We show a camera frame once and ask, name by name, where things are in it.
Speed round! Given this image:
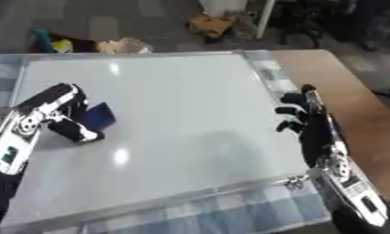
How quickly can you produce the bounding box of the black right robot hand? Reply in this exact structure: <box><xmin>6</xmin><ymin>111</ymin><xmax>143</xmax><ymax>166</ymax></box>
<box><xmin>274</xmin><ymin>84</ymin><xmax>345</xmax><ymax>168</ymax></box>

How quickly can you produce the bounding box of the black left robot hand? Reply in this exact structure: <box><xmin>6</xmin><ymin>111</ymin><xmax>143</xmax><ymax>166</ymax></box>
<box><xmin>16</xmin><ymin>82</ymin><xmax>107</xmax><ymax>144</ymax></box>

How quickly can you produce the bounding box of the blue whiteboard brush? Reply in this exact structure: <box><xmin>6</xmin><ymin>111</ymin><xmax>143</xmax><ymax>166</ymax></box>
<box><xmin>78</xmin><ymin>101</ymin><xmax>118</xmax><ymax>132</ymax></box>

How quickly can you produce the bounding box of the teal and yellow bag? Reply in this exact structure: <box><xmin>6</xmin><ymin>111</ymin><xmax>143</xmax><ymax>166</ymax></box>
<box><xmin>26</xmin><ymin>28</ymin><xmax>77</xmax><ymax>55</ymax></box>

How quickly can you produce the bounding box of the black office chair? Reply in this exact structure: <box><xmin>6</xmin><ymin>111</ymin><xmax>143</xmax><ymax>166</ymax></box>
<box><xmin>271</xmin><ymin>0</ymin><xmax>360</xmax><ymax>47</ymax></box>

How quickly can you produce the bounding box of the tan cardboard box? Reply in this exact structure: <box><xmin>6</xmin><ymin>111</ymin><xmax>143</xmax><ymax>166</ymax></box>
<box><xmin>186</xmin><ymin>13</ymin><xmax>238</xmax><ymax>39</ymax></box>

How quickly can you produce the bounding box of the white whiteboard with metal frame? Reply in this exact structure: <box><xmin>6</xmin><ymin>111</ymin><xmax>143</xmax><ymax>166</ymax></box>
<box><xmin>0</xmin><ymin>49</ymin><xmax>315</xmax><ymax>228</ymax></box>

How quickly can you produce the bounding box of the white post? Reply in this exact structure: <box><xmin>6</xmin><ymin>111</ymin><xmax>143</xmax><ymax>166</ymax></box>
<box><xmin>253</xmin><ymin>0</ymin><xmax>278</xmax><ymax>40</ymax></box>

